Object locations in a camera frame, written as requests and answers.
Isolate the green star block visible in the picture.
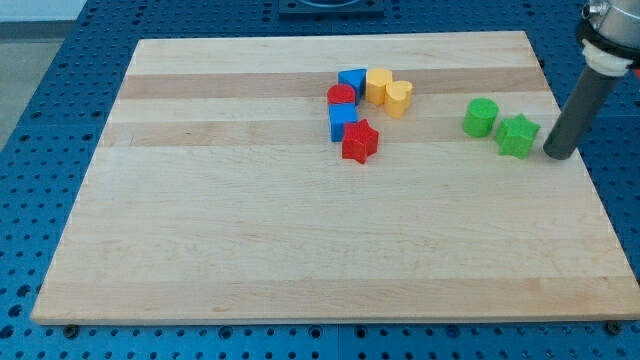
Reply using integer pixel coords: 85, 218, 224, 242
495, 114, 541, 159

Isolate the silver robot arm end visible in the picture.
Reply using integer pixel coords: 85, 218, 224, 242
575, 0, 639, 68

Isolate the red star block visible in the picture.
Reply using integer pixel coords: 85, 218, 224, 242
341, 119, 379, 164

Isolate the blue cube block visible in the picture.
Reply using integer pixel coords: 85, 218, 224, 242
328, 103, 359, 142

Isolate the red cylinder block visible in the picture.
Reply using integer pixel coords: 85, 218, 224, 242
326, 83, 356, 105

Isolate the wooden board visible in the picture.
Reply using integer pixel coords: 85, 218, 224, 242
31, 31, 639, 325

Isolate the blue triangle block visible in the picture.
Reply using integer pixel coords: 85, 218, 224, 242
338, 68, 367, 105

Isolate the yellow heart block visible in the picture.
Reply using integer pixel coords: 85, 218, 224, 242
383, 80, 414, 119

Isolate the green cylinder block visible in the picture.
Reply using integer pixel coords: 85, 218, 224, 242
462, 98, 499, 137

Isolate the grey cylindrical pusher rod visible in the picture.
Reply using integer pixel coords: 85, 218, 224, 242
543, 39, 639, 160

